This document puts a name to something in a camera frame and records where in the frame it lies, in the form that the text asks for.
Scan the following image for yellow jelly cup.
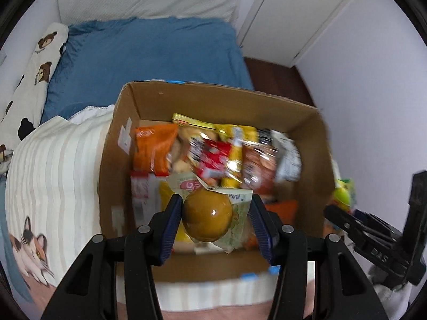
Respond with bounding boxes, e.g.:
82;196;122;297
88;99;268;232
166;173;253;254

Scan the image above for white cabinet door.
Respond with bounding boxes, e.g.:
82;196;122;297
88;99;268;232
235;0;366;69

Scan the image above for brown snack packet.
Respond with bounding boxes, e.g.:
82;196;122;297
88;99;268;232
240;142;279;195

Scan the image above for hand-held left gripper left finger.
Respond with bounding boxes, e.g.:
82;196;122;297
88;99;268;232
40;193;184;320

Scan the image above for small orange snack packet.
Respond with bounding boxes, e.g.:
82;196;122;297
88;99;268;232
263;200;298;224

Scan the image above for large orange snack packet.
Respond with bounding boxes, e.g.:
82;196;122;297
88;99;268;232
133;124;179;177

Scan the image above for white red snack packet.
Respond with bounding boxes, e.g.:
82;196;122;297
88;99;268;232
130;170;161;227

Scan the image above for bear print pillow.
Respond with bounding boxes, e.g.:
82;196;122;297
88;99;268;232
0;23;69;174

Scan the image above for cardboard box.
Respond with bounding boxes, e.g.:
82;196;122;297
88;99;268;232
98;79;336;284

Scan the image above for grey snack packet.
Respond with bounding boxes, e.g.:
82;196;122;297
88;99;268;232
260;128;302;184

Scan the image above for white cloth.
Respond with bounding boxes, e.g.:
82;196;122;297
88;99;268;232
369;265;412;319

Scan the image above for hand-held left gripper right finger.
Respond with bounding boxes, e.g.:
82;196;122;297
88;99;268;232
248;193;389;320

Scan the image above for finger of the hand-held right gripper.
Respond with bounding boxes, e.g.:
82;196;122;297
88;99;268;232
355;209;401;237
324;204;371;241

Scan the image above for clear biscuit packet yellow edge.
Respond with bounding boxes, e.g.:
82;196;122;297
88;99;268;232
167;113;217;174

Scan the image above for blue duvet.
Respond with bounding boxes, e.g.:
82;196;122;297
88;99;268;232
40;17;256;124

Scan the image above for green candy packet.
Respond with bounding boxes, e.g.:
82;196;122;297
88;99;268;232
334;177;357;212

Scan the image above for striped cat print blanket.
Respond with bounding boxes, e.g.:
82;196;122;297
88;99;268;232
5;105;316;320

